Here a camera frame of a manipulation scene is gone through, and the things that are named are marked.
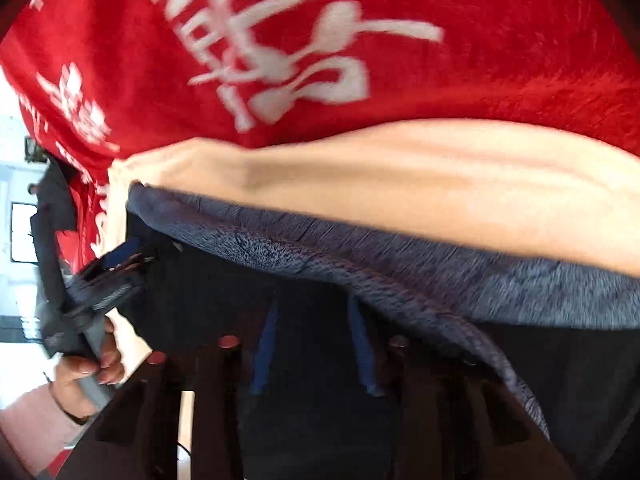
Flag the black pants with blue trim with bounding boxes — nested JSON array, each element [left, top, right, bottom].
[[124, 184, 639, 479]]

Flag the person's left hand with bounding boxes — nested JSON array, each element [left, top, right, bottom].
[[50, 318, 125, 422]]

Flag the black garment on sofa edge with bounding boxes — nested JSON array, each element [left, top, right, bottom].
[[27, 156, 79, 272]]

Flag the cream cushion cloth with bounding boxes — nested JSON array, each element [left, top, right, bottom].
[[94, 119, 639, 276]]

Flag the red blanket with white characters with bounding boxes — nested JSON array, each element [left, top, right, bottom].
[[1, 0, 639, 266]]

